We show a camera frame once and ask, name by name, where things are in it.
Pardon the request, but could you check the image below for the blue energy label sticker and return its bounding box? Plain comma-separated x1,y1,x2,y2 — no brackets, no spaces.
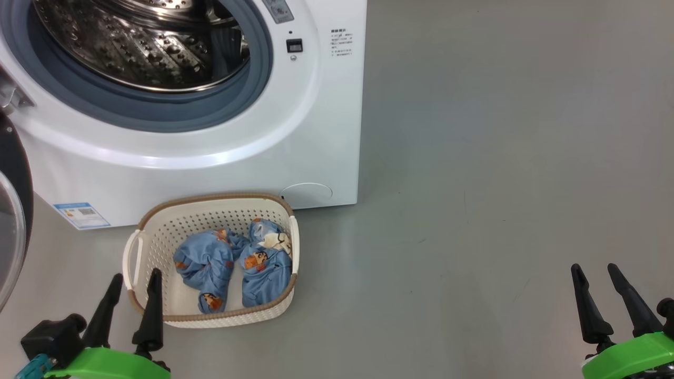
53,202,111,230

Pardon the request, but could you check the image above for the grey warning label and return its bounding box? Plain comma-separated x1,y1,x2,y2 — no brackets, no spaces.
262,0,294,24

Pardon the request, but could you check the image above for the blue cartoon print garment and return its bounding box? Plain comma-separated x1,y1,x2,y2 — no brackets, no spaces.
173,228,251,314

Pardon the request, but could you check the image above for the white front-load washing machine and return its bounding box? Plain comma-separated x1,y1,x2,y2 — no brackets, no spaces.
0,0,368,230

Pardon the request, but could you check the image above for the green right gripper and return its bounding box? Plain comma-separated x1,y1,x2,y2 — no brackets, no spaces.
571,263,674,379

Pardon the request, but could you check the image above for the cream perforated laundry basket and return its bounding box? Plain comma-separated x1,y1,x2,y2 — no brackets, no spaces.
122,192,300,329

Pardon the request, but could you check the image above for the metal door hinge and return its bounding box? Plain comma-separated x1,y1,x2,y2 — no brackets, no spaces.
0,68,35,114

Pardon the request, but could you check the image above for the black round glass washer door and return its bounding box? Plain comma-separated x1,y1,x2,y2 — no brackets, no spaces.
0,113,34,312

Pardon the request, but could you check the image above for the blue garment with white patch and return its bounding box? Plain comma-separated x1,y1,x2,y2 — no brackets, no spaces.
240,218,293,308

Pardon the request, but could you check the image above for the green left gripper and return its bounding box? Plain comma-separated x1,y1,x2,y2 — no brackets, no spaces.
45,268,172,379

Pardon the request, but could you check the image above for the black text notice sticker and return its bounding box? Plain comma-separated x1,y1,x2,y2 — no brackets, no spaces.
330,28,354,58

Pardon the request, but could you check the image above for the round white filter cover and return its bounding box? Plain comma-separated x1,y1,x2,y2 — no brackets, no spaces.
279,183,333,208

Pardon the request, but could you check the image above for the teal cable connector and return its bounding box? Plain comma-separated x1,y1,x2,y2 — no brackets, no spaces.
15,354,53,379

